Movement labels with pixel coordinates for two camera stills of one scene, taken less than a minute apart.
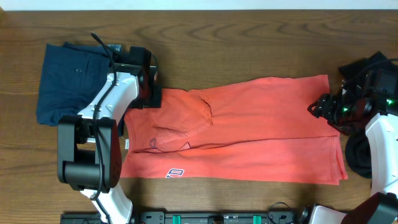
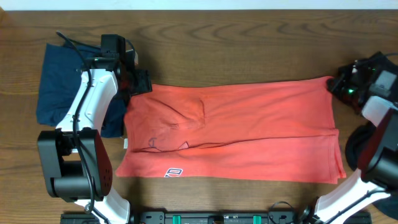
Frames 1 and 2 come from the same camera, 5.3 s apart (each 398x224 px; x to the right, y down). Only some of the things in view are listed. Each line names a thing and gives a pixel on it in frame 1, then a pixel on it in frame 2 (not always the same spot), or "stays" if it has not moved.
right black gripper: (325, 106) -> (337, 86)
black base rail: (195, 217) stays
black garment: (357, 152) stays
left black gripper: (154, 97) -> (142, 82)
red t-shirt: (260, 129) stays
